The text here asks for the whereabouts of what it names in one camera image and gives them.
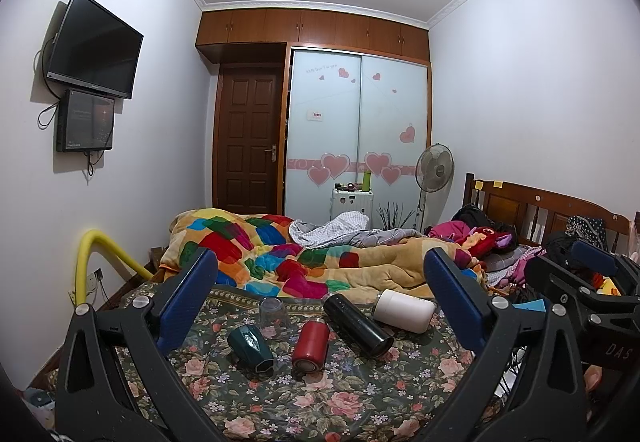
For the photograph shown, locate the red thermos bottle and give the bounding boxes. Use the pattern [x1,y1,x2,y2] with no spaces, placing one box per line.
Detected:
[292,319,330,373]

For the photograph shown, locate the dark teal faceted cup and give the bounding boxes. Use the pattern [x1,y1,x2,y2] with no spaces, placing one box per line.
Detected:
[227,325,274,375]

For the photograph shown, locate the wooden bed headboard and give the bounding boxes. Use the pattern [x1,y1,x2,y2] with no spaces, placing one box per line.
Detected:
[463,173,629,253]

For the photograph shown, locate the clear glass tumbler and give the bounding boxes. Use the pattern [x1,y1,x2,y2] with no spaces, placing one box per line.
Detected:
[258,297,291,335]

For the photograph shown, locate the colourful patchwork blanket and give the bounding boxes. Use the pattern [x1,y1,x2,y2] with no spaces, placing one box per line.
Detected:
[160,208,487,304]

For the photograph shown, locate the dark floral quilt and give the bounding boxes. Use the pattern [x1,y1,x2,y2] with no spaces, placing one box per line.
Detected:
[46,281,501,442]

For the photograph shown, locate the white insulated mug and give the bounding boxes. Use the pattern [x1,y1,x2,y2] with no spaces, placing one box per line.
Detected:
[372,289,435,334]

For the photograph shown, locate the standing electric fan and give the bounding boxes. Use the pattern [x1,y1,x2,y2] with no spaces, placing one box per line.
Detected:
[414,143,454,232]

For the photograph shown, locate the black thermos bottle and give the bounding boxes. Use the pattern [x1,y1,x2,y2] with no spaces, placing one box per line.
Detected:
[322,293,394,358]

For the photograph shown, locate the brown wooden door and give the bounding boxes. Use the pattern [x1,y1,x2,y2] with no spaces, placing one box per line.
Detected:
[212,64,282,214]

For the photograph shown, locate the grey white crumpled sheet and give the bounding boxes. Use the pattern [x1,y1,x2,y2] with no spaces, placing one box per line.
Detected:
[288,211,422,249]

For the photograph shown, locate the green bottle on cabinet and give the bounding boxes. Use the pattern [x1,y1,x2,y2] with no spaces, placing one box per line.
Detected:
[361,170,372,193]

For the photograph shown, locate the frosted sliding wardrobe with hearts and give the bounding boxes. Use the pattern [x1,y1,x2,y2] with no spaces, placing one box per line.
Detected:
[283,50,430,228]

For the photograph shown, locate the brown overhead cabinets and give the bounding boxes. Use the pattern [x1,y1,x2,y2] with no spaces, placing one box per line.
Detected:
[195,8,430,61]

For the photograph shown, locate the yellow foam-covered rail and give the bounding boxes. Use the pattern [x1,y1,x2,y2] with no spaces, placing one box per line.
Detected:
[72,229,154,307]

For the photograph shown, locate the small black wall monitor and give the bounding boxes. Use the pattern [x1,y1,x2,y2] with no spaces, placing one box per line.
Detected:
[55,90,115,153]

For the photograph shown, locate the wall-mounted black television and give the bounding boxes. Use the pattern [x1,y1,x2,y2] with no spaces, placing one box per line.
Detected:
[44,0,143,99]

